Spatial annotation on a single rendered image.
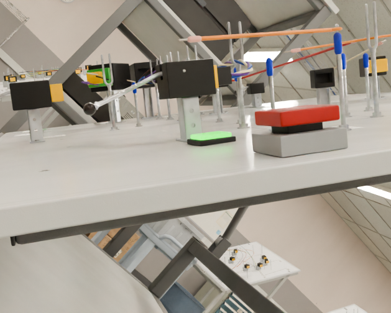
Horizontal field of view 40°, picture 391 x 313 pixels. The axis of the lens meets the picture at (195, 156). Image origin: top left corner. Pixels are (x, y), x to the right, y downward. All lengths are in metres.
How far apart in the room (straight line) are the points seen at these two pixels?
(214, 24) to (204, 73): 1.15
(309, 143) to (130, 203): 0.15
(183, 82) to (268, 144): 0.20
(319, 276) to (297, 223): 1.24
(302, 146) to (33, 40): 7.79
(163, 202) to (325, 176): 0.11
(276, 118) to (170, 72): 0.21
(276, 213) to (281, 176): 9.48
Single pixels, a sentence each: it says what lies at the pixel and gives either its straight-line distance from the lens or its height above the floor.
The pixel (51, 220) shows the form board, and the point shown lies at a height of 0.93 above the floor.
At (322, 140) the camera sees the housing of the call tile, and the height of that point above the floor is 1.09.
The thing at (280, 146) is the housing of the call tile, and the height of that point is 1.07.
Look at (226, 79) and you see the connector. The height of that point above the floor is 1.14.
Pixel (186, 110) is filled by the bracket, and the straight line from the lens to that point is 0.60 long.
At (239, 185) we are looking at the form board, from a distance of 0.35.
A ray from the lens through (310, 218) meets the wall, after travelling 10.27.
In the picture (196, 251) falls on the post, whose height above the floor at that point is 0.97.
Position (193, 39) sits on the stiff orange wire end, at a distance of 0.49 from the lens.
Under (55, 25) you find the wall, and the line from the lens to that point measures 8.18.
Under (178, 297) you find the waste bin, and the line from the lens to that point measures 5.12.
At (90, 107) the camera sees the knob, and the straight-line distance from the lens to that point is 0.58.
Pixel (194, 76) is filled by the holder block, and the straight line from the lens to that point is 0.60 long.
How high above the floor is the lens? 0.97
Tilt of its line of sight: 8 degrees up
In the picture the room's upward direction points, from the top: 42 degrees clockwise
